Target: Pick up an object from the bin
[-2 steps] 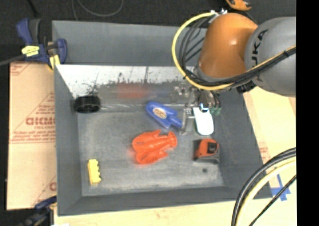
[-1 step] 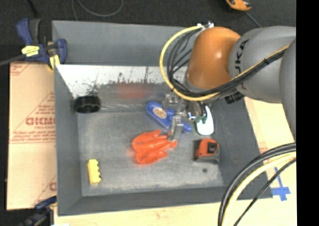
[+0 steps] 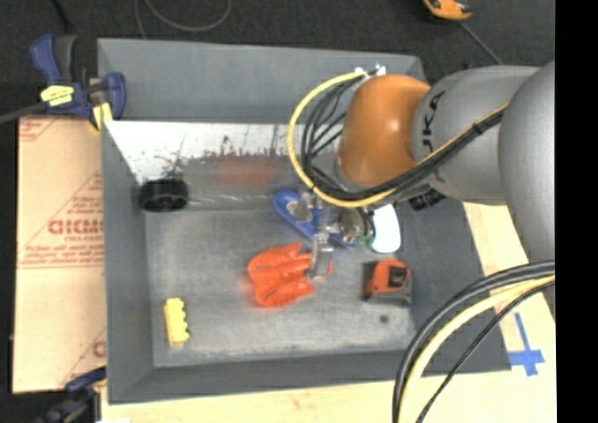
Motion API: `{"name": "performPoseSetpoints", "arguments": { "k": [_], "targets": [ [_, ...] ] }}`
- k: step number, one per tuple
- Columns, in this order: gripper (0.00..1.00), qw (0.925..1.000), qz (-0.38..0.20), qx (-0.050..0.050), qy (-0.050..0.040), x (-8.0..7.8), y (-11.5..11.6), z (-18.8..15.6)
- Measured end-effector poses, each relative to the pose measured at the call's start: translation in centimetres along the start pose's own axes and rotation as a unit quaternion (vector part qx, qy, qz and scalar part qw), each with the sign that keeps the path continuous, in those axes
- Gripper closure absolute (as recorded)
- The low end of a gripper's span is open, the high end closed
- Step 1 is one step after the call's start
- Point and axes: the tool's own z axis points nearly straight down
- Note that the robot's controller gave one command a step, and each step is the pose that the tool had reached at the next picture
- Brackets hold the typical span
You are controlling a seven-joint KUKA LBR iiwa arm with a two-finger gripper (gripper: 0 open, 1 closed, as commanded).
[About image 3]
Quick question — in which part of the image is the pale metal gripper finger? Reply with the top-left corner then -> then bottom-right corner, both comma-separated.
308,233 -> 335,280
295,191 -> 316,222

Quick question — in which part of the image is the blue plastic toy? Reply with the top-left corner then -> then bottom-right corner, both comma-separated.
272,189 -> 358,249

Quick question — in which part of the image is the red-orange ridged toy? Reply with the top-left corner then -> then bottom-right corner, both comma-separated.
246,242 -> 334,309

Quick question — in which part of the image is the orange and black tape measure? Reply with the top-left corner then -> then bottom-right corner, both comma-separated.
362,259 -> 413,306

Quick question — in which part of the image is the grey metal bin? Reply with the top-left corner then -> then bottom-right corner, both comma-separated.
96,37 -> 511,404

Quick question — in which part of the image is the yellow toy block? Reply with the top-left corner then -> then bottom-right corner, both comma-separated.
163,297 -> 192,347

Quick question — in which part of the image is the brown cardboard board red print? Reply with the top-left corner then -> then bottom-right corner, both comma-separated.
10,114 -> 108,395

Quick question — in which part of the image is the black cylinder on white bracket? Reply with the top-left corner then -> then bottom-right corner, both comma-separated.
366,203 -> 403,255

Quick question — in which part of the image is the black ring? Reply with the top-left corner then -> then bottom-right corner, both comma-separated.
138,177 -> 191,213

